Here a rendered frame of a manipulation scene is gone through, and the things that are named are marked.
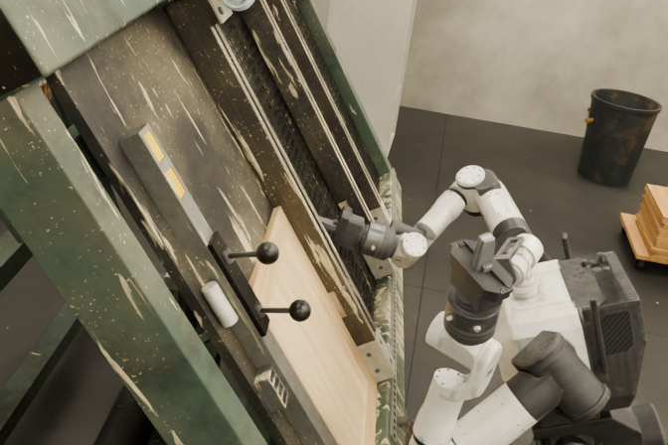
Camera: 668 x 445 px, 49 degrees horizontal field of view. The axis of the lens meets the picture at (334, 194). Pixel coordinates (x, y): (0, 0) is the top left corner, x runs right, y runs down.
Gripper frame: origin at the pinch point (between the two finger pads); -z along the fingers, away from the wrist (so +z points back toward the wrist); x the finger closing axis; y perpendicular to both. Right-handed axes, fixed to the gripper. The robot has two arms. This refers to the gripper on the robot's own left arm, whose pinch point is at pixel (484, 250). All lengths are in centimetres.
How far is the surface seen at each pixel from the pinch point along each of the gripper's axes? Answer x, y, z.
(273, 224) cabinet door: 52, -13, 32
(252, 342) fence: 18.9, -32.2, 24.9
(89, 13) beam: 38, -45, -33
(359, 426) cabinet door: 19, -9, 70
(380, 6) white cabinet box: 351, 199, 158
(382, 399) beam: 29, 4, 81
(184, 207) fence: 31.0, -37.6, 0.2
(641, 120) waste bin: 231, 358, 232
